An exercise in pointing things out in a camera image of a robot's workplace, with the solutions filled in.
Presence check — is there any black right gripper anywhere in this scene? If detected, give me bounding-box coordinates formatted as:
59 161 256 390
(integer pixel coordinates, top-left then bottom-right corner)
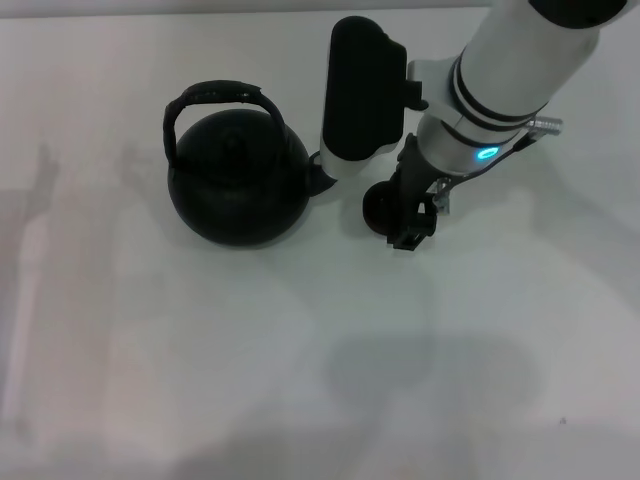
387 132 442 254

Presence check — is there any small dark brown teacup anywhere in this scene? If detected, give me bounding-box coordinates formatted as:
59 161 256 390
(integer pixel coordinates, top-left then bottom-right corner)
362 181 402 237

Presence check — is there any black round teapot with handle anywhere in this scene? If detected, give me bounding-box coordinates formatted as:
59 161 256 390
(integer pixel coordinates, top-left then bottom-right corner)
162 79 335 248

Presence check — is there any thin black cable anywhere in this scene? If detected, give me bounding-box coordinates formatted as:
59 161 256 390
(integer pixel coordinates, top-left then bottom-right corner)
447 132 540 194

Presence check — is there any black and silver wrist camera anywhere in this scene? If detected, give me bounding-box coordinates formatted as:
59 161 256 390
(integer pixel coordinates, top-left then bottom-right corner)
319 15 430 182

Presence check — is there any silver cable connector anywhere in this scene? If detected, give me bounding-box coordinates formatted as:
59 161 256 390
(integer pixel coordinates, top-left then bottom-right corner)
527 115 565 137

